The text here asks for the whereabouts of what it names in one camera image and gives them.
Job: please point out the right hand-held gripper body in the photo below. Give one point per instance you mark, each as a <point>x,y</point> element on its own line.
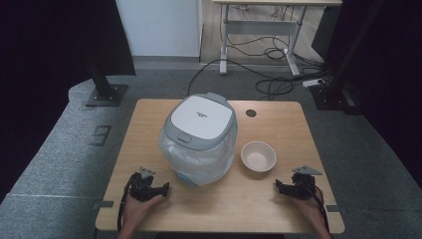
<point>303,186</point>

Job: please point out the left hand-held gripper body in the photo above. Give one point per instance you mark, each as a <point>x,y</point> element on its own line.
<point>141,187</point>

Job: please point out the beige bowl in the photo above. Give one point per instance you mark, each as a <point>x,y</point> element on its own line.
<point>258,156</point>

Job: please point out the clear storage container grey lid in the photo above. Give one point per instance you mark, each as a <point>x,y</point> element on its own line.
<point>199,119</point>

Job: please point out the person's right hand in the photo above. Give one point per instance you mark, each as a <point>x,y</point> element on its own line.
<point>313,209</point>

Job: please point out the person's left hand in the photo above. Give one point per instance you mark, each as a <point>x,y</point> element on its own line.
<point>136,212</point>

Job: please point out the grey floor outlet plate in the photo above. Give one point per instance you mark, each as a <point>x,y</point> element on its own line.
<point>101,135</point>

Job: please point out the dark round table grommet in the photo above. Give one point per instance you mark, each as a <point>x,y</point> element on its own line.
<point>251,113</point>

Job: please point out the white power strip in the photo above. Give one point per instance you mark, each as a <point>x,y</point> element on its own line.
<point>313,82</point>

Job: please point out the black metal stand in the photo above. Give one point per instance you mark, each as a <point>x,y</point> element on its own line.
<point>104,89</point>
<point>345,59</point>

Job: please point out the black curtain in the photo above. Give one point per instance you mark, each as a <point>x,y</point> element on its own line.
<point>49,49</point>
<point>394,66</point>

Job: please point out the black box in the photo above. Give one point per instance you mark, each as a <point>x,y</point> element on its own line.
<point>326,33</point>

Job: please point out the white desk with metal legs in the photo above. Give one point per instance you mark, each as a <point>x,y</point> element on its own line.
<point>262,27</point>

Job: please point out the white panel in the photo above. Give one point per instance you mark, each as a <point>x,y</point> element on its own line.
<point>159,26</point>

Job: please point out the grey table bracket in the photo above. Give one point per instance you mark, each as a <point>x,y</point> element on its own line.
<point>333,208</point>
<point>103,204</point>

